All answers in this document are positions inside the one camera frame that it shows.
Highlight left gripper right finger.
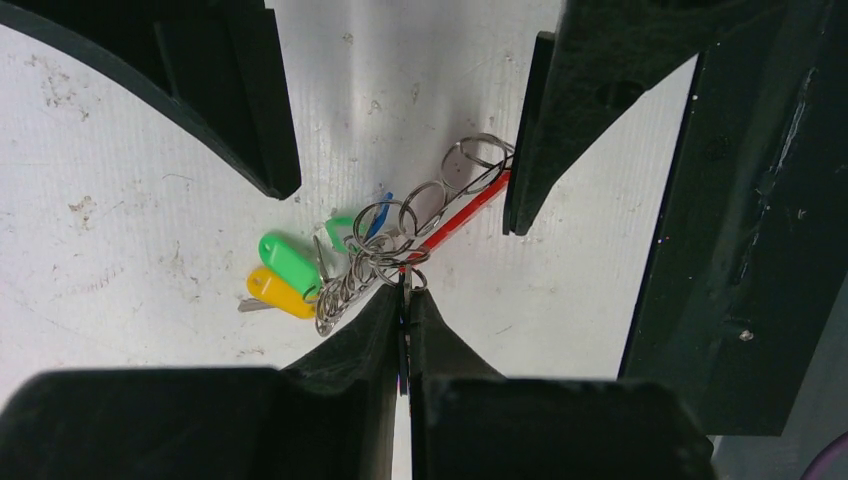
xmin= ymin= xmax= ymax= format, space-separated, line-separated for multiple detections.
xmin=406 ymin=292 xmax=715 ymax=479

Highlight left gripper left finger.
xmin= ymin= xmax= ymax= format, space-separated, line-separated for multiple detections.
xmin=1 ymin=286 xmax=401 ymax=479

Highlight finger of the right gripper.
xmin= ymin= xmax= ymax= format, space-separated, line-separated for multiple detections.
xmin=1 ymin=0 xmax=302 ymax=200
xmin=503 ymin=1 xmax=847 ymax=436

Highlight yellow key tag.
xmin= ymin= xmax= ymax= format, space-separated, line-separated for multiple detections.
xmin=237 ymin=267 xmax=315 ymax=320

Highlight green key tag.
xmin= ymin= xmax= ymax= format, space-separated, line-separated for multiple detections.
xmin=258 ymin=234 xmax=322 ymax=298
xmin=325 ymin=216 xmax=364 ymax=254

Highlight red-handled metal key holder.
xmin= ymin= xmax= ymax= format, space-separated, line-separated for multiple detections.
xmin=304 ymin=133 xmax=516 ymax=337

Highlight blue key tag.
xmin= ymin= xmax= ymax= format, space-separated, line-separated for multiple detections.
xmin=365 ymin=192 xmax=393 ymax=240

